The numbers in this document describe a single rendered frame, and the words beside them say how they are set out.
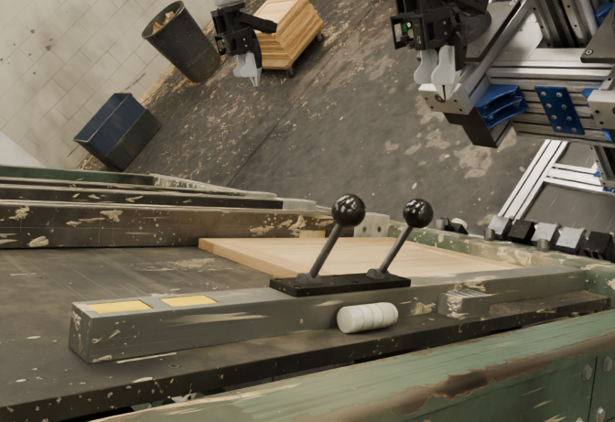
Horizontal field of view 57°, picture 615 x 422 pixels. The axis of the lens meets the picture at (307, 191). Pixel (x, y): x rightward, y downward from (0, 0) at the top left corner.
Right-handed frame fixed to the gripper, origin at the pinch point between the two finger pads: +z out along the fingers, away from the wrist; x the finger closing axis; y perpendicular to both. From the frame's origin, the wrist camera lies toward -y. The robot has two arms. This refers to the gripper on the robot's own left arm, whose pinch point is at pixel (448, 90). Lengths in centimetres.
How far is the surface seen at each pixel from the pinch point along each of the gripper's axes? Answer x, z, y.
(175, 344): 18, 5, 60
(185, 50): -448, 35, -145
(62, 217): -32, 6, 58
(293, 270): -4.2, 18.4, 34.0
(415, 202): 17.9, 4.4, 27.2
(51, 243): -32, 9, 61
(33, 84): -556, 37, -26
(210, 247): -28, 20, 37
